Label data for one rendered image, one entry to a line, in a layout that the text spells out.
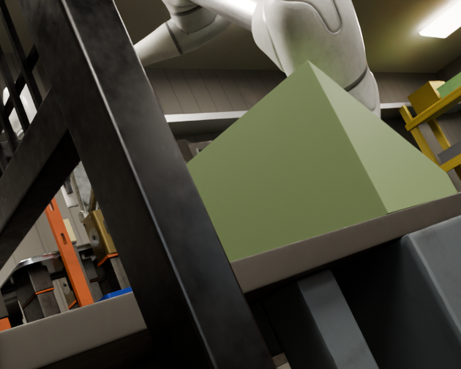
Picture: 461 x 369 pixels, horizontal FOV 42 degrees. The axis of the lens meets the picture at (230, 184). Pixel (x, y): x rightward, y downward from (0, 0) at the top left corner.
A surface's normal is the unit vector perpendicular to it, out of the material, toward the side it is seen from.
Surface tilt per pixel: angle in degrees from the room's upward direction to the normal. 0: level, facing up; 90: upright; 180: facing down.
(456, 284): 90
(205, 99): 90
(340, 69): 147
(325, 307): 90
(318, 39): 134
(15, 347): 90
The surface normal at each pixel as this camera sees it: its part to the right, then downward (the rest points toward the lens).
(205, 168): -0.68, 0.11
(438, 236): 0.59, -0.46
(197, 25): 0.29, 0.69
